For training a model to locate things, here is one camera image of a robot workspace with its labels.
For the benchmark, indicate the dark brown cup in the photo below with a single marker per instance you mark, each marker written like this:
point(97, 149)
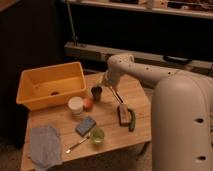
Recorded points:
point(96, 93)

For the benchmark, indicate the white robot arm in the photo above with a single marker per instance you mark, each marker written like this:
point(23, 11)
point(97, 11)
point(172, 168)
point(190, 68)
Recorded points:
point(181, 110)

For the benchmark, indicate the yellow plastic tray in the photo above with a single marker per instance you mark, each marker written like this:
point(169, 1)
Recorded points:
point(50, 86)

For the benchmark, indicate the orange ball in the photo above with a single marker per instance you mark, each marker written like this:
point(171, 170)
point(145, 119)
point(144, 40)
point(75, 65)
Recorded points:
point(87, 103)

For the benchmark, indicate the wooden folding table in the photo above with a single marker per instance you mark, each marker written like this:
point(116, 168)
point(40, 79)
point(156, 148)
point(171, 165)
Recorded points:
point(105, 115)

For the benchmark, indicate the white cup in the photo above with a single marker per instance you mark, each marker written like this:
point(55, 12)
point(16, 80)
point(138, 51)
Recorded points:
point(75, 104)

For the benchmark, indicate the blue sponge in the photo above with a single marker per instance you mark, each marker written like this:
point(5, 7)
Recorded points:
point(85, 126)

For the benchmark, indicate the green cucumber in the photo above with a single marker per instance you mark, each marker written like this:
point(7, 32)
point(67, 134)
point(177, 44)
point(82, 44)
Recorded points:
point(133, 120)

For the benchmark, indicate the green translucent cup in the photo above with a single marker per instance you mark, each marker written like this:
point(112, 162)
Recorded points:
point(97, 135)

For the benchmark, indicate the metal pole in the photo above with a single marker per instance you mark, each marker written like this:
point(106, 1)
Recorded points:
point(74, 37)

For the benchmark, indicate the black remote on shelf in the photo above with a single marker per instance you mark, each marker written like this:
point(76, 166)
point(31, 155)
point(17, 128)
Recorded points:
point(177, 61)

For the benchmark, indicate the metal spoon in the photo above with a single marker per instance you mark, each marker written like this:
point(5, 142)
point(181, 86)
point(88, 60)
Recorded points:
point(77, 144)

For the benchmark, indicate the grey cloth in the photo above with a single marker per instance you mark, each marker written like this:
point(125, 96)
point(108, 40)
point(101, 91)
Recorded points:
point(45, 147)

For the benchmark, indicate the grey shelf rail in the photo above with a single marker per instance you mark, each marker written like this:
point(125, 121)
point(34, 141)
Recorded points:
point(99, 53)

